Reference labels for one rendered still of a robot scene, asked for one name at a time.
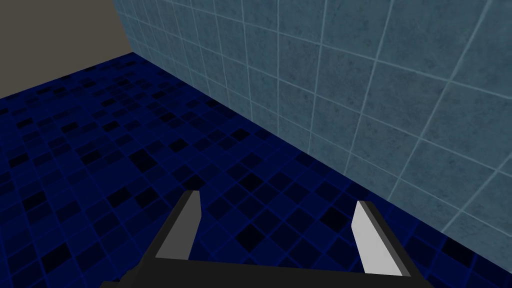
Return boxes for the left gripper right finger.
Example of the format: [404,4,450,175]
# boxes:
[350,200,412,278]

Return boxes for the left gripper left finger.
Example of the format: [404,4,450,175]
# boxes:
[144,189,202,262]

